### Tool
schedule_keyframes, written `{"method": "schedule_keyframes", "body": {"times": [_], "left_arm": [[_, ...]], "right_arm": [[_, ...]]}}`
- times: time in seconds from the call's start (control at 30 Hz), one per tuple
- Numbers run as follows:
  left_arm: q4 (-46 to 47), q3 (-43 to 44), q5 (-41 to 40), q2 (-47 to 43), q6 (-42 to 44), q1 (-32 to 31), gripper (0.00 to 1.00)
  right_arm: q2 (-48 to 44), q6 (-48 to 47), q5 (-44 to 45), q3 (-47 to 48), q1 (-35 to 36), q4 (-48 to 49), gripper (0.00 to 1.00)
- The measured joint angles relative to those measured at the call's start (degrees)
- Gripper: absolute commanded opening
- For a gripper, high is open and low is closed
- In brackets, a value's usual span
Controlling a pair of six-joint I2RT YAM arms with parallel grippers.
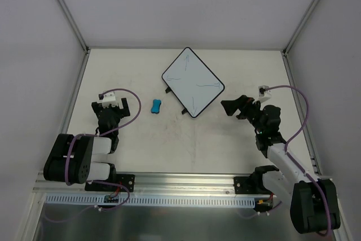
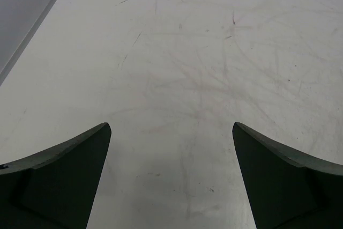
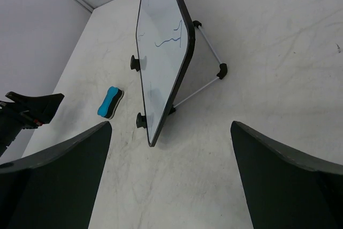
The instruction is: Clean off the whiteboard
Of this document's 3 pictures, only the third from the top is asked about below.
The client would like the black framed whiteboard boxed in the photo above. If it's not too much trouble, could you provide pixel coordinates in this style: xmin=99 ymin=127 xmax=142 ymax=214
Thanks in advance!
xmin=132 ymin=0 xmax=196 ymax=147

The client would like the blue whiteboard eraser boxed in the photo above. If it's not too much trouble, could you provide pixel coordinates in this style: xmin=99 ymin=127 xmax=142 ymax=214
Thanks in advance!
xmin=97 ymin=86 xmax=124 ymax=120

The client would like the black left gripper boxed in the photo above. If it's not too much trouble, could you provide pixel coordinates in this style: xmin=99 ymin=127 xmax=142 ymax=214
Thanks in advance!
xmin=1 ymin=92 xmax=64 ymax=156

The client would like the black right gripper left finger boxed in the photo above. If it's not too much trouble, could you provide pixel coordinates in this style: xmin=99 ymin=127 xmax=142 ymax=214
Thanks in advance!
xmin=1 ymin=122 xmax=112 ymax=228

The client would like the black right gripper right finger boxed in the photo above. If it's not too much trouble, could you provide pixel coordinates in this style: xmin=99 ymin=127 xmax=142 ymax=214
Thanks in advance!
xmin=230 ymin=121 xmax=342 ymax=228

